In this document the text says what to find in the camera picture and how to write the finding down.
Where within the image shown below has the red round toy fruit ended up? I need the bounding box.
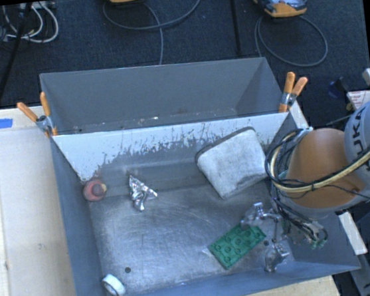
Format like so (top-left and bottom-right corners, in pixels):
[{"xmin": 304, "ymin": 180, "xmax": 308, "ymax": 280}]
[{"xmin": 80, "ymin": 176, "xmax": 109, "ymax": 204}]

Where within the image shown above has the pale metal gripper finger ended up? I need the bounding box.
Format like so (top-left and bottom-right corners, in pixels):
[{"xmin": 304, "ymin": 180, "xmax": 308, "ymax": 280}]
[
  {"xmin": 260, "ymin": 241, "xmax": 293, "ymax": 274},
  {"xmin": 238, "ymin": 200, "xmax": 282, "ymax": 230}
]

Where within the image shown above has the grey-white sponge pad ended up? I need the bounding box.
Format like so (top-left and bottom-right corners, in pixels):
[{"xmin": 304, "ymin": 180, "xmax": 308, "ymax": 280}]
[{"xmin": 192, "ymin": 124, "xmax": 274, "ymax": 203}]

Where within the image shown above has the white tape roll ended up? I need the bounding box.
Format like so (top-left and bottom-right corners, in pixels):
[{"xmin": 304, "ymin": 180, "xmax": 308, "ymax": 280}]
[{"xmin": 100, "ymin": 271, "xmax": 128, "ymax": 296}]

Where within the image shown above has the dark green flat block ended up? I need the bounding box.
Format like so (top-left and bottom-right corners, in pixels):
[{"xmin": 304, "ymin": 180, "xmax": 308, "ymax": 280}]
[{"xmin": 205, "ymin": 220, "xmax": 271, "ymax": 273}]

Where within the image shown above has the crumpled silver foil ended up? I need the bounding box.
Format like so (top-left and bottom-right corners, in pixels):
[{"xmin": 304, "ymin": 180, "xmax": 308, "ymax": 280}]
[{"xmin": 127, "ymin": 171, "xmax": 160, "ymax": 214}]

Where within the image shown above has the pale wood board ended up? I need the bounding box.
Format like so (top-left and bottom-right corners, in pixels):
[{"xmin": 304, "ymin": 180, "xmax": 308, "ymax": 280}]
[{"xmin": 0, "ymin": 121, "xmax": 78, "ymax": 296}]

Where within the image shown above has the grey metal bin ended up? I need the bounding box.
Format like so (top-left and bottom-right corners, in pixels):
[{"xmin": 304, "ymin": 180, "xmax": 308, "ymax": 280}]
[{"xmin": 38, "ymin": 37, "xmax": 365, "ymax": 296}]

